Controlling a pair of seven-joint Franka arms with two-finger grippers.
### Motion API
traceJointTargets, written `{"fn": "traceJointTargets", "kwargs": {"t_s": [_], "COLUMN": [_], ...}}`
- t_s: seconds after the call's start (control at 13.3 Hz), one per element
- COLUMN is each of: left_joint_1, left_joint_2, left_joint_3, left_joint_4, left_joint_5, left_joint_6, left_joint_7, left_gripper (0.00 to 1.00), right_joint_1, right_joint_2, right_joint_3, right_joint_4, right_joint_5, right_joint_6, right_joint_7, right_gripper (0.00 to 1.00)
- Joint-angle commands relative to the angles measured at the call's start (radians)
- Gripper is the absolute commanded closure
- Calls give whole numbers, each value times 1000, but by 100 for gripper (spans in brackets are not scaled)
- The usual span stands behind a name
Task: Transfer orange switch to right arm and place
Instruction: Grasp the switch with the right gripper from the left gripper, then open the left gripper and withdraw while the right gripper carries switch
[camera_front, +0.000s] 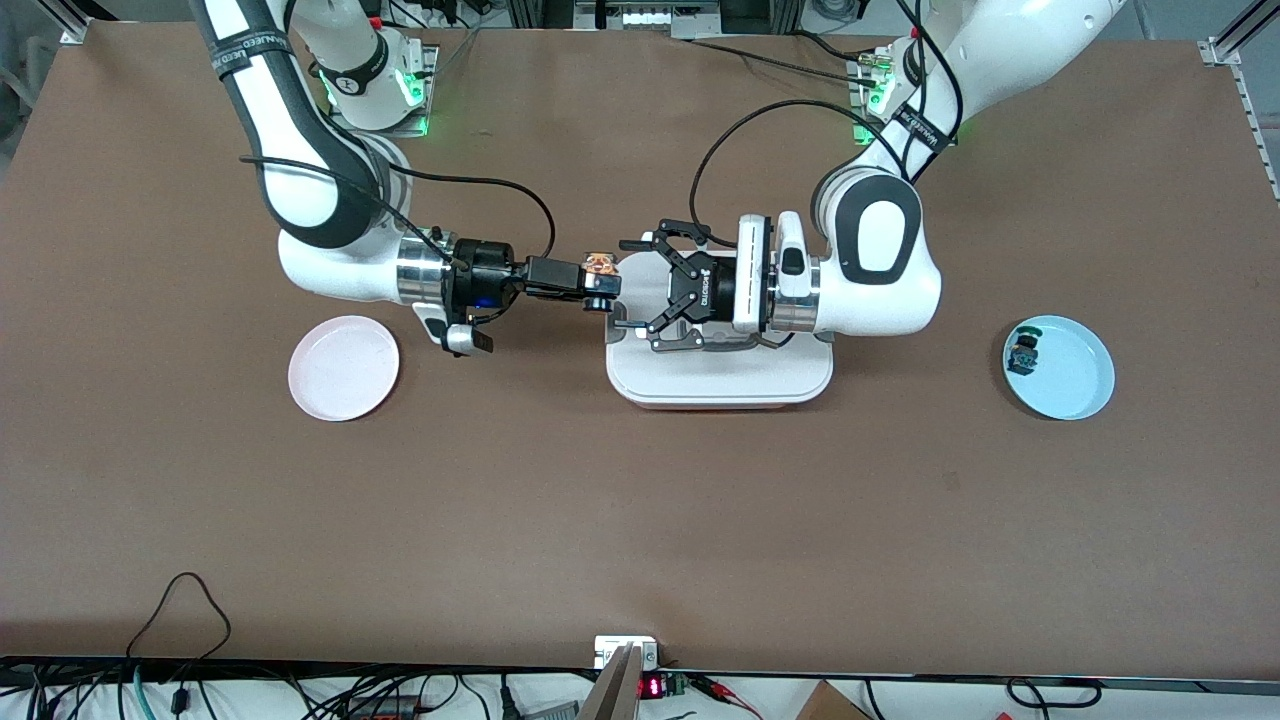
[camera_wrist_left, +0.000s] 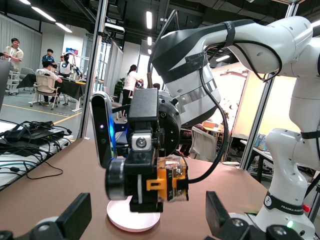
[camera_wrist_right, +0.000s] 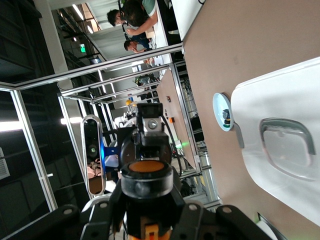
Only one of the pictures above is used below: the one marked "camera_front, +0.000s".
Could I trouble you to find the white lidded lunch box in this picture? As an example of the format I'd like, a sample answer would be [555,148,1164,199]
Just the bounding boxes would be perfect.
[605,250,835,411]

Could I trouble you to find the pink round plate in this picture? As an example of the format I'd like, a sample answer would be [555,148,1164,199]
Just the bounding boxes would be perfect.
[288,315,401,422]

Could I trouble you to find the grey rack equipment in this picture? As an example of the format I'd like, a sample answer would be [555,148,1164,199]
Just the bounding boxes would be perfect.
[573,0,723,39]

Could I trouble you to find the small white box device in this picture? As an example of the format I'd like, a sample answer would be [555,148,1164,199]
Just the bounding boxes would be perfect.
[594,636,659,669]

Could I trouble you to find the red clip leads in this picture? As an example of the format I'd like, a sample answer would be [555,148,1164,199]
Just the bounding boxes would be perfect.
[690,675,763,719]

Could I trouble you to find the light blue round plate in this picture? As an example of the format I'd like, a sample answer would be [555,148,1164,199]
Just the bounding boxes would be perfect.
[1002,315,1116,421]

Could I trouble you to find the aluminium bar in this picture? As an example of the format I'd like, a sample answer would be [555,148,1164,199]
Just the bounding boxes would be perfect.
[578,645,643,720]

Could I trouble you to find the brown cardboard box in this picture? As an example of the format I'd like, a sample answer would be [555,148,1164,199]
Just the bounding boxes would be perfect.
[795,682,871,720]

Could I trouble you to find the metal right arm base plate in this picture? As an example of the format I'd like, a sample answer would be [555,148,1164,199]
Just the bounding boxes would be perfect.
[325,45,439,138]

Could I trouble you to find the black base cable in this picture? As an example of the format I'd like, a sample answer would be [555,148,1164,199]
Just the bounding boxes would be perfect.
[688,38,888,87]

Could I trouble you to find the thin black looped cable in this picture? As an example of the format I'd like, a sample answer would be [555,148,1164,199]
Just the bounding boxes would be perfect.
[125,572,233,661]

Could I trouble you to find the aluminium frame extrusion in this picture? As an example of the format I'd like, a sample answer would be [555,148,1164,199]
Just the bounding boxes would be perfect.
[40,0,113,46]
[1198,0,1280,206]

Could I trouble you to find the black coiled cable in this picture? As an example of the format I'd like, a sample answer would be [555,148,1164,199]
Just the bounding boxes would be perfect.
[1005,678,1103,711]

